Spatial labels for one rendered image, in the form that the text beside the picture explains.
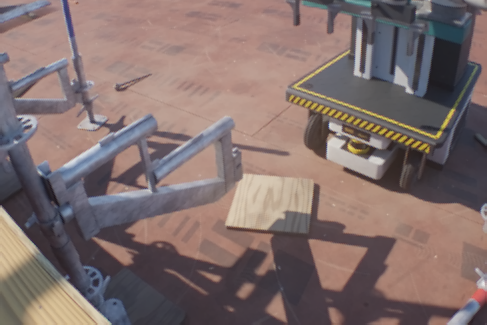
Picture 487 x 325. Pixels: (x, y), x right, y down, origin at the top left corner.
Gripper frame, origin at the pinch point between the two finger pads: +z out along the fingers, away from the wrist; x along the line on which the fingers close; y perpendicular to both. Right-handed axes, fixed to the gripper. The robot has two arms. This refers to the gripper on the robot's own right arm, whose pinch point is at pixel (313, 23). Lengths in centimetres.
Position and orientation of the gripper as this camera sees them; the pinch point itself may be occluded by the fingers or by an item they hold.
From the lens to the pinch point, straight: 136.3
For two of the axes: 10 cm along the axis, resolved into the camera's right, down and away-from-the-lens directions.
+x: -7.5, -3.3, 5.7
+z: 0.6, 8.3, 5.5
